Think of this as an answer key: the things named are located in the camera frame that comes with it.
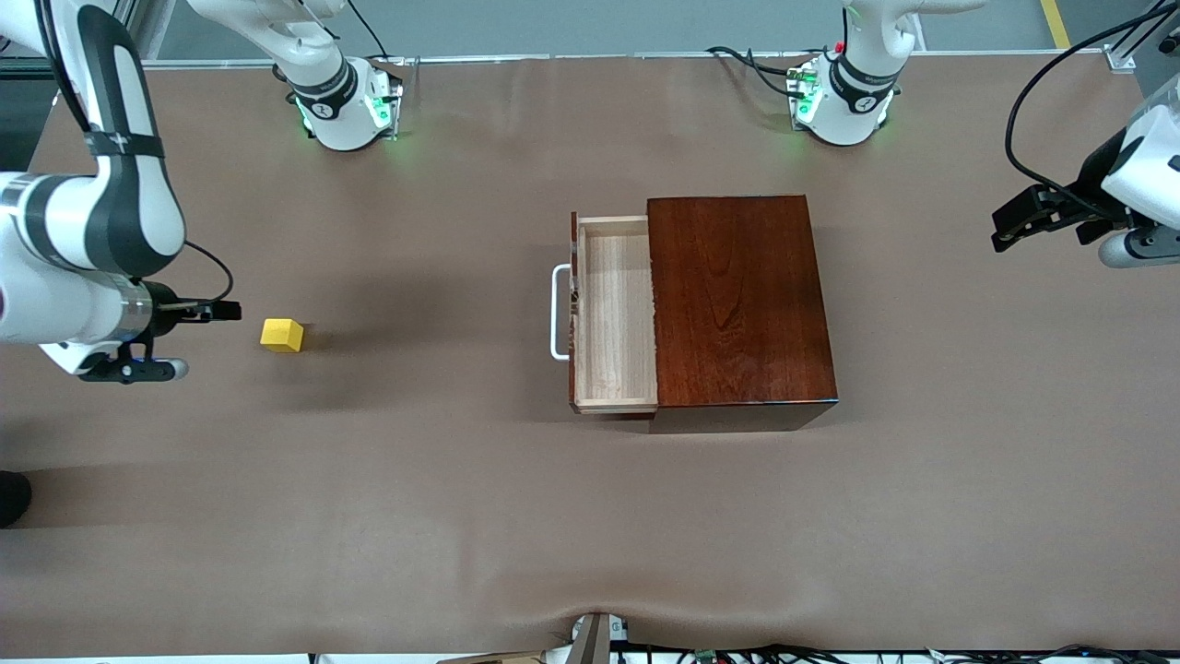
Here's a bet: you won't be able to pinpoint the aluminium frame post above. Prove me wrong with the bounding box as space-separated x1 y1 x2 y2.
120 0 176 61
1103 0 1180 73

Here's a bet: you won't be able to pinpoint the black round object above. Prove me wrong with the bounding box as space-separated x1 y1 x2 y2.
0 470 33 529

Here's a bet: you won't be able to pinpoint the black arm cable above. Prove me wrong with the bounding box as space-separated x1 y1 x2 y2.
35 0 235 307
1005 5 1180 218

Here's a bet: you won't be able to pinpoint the black base cable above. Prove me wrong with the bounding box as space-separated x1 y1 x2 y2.
745 51 803 98
707 46 805 73
346 0 393 62

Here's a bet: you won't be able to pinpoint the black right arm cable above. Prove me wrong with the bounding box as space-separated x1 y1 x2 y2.
35 0 235 307

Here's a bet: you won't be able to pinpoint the yellow floor tape strip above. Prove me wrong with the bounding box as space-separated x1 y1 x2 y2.
1040 0 1075 50

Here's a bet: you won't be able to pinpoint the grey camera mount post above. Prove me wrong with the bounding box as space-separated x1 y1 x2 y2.
567 611 614 664

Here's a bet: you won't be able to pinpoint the wooden drawer with white handle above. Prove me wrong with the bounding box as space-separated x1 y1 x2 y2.
550 212 659 416

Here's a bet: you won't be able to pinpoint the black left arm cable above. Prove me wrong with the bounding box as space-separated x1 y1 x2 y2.
1005 5 1180 218

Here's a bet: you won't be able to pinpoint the yellow wooden block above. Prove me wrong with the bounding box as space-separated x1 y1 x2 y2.
260 318 305 353

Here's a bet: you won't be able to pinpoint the dark brown wooden cabinet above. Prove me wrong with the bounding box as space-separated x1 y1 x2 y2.
645 194 840 434

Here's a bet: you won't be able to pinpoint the brown table cover sheet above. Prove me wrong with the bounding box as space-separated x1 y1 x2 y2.
0 51 1180 660

